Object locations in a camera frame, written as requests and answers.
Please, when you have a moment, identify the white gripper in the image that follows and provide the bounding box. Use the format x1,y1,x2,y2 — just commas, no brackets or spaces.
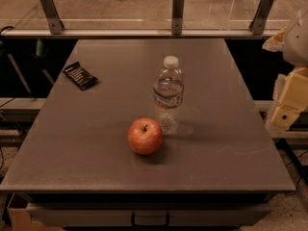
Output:
262,5,308,134

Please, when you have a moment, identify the clear plastic water bottle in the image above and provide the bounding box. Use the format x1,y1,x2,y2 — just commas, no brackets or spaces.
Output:
153,56,184,136

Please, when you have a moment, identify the red apple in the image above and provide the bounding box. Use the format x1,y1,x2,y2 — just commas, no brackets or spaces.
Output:
128,117,163,156

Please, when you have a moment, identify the black snack bar wrapper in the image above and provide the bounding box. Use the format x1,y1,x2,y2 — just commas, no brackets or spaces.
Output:
63,62,98,90

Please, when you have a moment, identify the cardboard box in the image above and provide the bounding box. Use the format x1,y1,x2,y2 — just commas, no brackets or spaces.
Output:
7,194,62,231

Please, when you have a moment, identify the right metal bracket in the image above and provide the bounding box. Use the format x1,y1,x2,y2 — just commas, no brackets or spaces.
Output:
249,0,274,36

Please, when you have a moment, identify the metal bracket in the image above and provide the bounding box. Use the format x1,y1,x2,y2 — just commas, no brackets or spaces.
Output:
39,0,64,35
249,0,274,36
171,0,185,35

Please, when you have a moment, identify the metal rail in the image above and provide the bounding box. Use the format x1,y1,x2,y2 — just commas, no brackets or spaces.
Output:
1,29,277,39

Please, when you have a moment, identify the middle metal bracket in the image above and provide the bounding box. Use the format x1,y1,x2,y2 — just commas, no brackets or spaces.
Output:
171,0,185,35

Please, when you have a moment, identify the left metal bracket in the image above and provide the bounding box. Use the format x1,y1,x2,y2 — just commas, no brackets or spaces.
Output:
39,0,64,35

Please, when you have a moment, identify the grey drawer with handle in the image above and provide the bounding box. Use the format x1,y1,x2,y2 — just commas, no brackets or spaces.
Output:
26,203,270,228

